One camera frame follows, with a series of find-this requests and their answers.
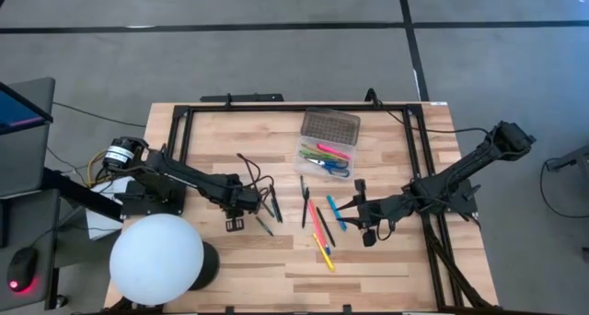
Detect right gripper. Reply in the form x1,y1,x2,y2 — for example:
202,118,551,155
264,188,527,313
335,178,393,249

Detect blue marker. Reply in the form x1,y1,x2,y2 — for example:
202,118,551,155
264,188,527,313
326,193,348,233

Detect black pencil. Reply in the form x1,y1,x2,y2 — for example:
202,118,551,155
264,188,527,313
316,206,337,249

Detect pink pencil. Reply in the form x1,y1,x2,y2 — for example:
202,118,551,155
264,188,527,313
306,199,329,251

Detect black click pen with clip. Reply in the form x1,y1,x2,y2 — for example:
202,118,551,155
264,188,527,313
268,183,283,224

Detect matte black pen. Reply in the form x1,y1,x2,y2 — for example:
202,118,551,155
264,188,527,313
301,187,312,229

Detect yellow highlighter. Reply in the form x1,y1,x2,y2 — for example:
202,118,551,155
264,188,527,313
313,233,337,274

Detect blue-handled scissors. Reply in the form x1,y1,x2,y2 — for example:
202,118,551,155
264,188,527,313
303,156,352,180

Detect pink highlighter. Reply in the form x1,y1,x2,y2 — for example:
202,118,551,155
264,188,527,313
316,142,352,161

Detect clear plastic supply box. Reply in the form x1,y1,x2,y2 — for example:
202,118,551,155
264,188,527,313
294,107,362,181

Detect black lamp base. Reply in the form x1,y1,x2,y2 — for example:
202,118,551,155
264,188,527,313
187,239,222,293

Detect white globe lamp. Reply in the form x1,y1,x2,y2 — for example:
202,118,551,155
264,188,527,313
108,213,205,308

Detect black mounting bar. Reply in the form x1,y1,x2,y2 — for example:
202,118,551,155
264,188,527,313
199,92,285,105

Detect white paper sheet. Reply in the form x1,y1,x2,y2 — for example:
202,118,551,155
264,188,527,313
85,175,139,241

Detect black diagonal strut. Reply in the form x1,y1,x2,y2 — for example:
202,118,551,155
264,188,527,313
42,166,124,222

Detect grey side desk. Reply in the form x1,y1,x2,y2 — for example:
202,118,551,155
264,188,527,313
0,76,64,312

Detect black computer mouse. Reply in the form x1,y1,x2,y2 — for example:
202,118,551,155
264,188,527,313
6,246,40,295

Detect grey stand leg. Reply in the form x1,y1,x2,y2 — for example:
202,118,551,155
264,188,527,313
544,144,589,174

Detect blue-screen monitor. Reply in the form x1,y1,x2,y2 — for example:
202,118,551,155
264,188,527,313
0,80,54,137

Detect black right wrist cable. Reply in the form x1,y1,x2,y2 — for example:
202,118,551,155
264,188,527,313
375,220,398,242

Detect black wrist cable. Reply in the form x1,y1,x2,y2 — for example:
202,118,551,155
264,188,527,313
236,152,278,206
375,220,398,242

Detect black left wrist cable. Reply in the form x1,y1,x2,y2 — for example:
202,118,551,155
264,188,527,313
236,152,278,206

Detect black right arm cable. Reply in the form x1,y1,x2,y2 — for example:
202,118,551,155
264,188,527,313
375,98,496,137

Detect black aluminium table frame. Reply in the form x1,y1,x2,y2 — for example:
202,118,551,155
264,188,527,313
164,101,505,315

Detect yellow cable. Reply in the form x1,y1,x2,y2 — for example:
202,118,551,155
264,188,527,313
86,147,110,185

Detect thin black floor cable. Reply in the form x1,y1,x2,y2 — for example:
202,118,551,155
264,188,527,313
52,99,149,129

